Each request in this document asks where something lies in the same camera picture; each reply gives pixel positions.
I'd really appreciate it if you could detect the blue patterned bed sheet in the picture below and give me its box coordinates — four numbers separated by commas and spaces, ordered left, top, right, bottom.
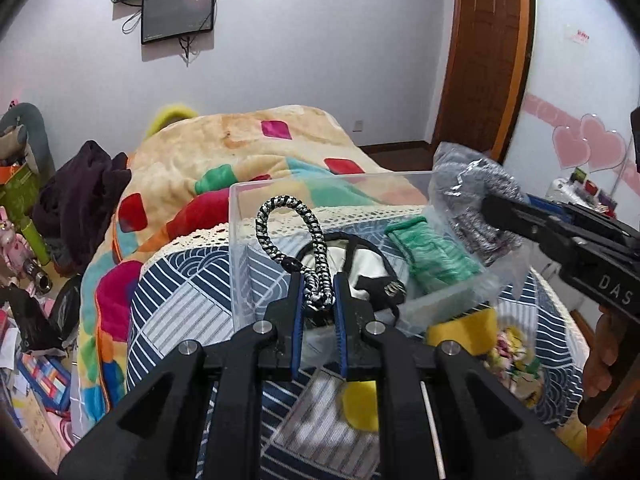
124, 206, 586, 480

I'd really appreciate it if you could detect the green knit sock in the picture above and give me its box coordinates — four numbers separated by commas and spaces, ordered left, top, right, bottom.
385, 216, 482, 294

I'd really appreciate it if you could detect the small black wall monitor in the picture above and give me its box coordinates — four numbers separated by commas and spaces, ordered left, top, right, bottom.
141, 0, 216, 44

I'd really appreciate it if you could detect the green storage box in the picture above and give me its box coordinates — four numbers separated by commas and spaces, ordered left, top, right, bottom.
1, 165, 40, 229

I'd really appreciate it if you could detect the floral fabric scrunchie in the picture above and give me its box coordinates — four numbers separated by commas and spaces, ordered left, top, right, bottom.
485, 326, 544, 408

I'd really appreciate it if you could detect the orange sleeve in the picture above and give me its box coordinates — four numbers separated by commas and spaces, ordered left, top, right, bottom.
553, 398, 634, 464

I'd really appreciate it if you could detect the colourful plush blanket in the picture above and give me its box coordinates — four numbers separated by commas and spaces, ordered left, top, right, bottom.
74, 104, 432, 421

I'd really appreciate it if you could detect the yellow headboard cushion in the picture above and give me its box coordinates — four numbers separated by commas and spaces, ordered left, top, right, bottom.
145, 103, 198, 138

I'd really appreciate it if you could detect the clear plastic storage box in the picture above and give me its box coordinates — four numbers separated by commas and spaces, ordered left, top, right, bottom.
229, 171, 501, 336

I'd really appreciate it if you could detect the yellow sponge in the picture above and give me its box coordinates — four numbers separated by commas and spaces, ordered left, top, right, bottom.
426, 308, 498, 356
342, 382, 378, 432

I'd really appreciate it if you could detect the grey knit item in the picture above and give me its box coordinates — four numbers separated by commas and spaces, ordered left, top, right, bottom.
430, 142, 527, 266

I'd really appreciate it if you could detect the black white braided rope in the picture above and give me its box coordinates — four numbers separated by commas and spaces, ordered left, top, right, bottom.
254, 194, 335, 313

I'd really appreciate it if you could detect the green bottle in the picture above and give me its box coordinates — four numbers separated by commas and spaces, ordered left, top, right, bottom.
21, 217, 50, 266

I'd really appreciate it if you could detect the pink rabbit toy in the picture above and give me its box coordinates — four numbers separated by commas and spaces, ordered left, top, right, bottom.
0, 206, 30, 280

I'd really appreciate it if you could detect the brown wooden door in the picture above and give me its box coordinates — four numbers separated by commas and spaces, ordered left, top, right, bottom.
432, 0, 536, 162

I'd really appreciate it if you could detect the white appliance with stickers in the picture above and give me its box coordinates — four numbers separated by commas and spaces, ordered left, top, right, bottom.
544, 167, 617, 218

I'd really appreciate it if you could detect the yellow sponge under gripper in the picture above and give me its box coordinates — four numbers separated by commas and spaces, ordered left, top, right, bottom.
342, 382, 378, 432

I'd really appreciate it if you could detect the person right hand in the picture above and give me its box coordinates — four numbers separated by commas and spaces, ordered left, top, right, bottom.
582, 306, 618, 399

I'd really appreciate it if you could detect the white sliding wardrobe door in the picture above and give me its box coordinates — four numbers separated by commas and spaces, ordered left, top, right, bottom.
503, 0, 639, 226

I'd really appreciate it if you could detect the grey plush pillow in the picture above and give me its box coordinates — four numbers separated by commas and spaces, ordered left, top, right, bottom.
1, 103, 55, 181

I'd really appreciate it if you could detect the dark purple clothes pile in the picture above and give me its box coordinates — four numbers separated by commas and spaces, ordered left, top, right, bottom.
32, 140, 131, 275

